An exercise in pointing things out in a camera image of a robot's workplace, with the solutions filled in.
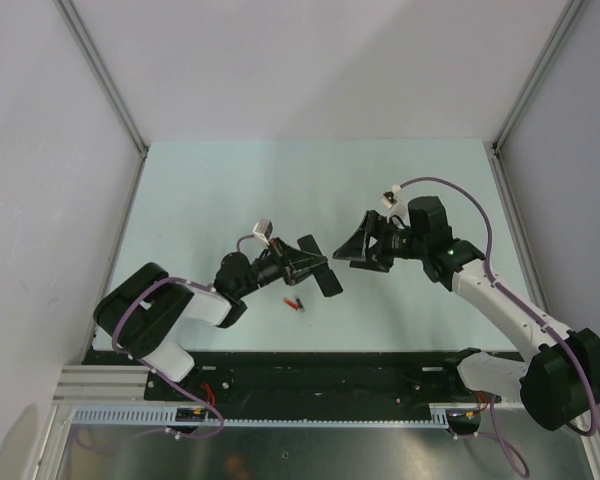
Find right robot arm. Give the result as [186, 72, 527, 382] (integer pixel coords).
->
[333, 196, 600, 431]

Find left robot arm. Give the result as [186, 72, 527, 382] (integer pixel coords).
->
[93, 235, 342, 400]

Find silver black battery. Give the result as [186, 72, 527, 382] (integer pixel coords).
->
[294, 295, 306, 313]

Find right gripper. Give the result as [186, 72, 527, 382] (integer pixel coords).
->
[332, 211, 427, 273]

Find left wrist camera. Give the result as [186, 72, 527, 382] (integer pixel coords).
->
[252, 218, 273, 248]

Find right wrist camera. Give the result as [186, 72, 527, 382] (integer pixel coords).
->
[381, 185, 408, 220]

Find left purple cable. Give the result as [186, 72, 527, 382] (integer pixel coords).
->
[110, 234, 261, 441]

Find orange battery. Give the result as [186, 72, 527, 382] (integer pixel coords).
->
[283, 298, 299, 310]

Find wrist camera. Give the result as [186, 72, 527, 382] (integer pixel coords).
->
[381, 185, 408, 220]
[252, 218, 273, 248]

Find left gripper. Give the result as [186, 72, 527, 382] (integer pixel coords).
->
[235, 236, 326, 298]

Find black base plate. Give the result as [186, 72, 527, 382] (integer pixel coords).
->
[79, 344, 521, 421]

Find black remote control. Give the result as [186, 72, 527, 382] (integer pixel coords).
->
[297, 235, 343, 298]

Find grey slotted cable duct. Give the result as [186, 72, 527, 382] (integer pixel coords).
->
[73, 403, 477, 428]

